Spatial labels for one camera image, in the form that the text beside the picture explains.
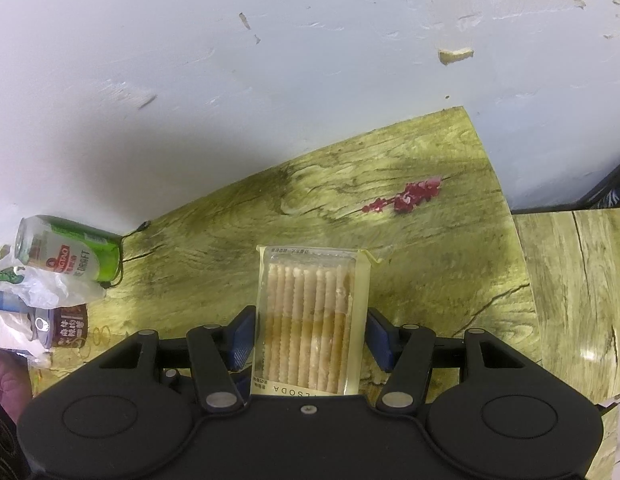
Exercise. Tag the green wood-grain desktop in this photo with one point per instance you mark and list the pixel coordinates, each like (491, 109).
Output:
(340, 200)

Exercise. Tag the purple lidded food can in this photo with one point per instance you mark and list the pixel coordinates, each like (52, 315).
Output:
(64, 325)

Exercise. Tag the tan rubber band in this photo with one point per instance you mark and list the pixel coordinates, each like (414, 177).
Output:
(93, 336)
(110, 332)

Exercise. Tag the blue water bottle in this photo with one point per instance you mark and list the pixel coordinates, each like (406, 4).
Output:
(2, 301)

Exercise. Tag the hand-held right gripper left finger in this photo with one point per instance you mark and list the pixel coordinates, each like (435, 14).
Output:
(242, 337)

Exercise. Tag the white plastic bag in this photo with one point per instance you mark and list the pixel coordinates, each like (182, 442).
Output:
(44, 285)

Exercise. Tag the clear soda cracker packet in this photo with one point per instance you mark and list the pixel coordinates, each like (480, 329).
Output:
(310, 310)

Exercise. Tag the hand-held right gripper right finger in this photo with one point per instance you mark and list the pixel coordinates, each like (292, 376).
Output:
(380, 340)

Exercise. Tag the green white beer can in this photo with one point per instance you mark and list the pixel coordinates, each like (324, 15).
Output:
(69, 250)

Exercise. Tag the white tissue pack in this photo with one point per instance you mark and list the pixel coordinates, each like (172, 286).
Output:
(12, 330)

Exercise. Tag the wood-grain side table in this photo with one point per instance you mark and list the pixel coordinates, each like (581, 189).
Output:
(580, 285)

